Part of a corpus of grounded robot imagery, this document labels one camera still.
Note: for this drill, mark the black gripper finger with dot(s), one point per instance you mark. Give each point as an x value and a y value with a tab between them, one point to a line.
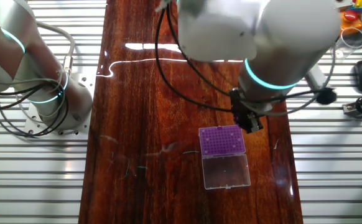
259	123
251	127

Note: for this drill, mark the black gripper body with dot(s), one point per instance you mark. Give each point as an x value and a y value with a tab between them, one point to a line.
240	112

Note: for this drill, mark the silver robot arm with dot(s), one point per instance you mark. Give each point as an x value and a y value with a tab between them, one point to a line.
293	31

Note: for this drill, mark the flat purple pipette tip holder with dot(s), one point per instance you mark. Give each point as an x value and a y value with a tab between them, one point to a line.
218	147

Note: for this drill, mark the clear plastic cup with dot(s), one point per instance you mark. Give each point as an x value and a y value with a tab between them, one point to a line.
353	42

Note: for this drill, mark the orange emergency stop box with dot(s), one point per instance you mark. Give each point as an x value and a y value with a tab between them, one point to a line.
352	26

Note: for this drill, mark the grey button box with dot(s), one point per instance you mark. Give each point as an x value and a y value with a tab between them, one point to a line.
346	3

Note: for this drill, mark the colourful plastic toy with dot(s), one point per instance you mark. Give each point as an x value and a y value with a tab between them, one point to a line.
359	5

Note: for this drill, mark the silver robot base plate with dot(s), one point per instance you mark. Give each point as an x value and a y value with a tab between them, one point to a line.
86	84

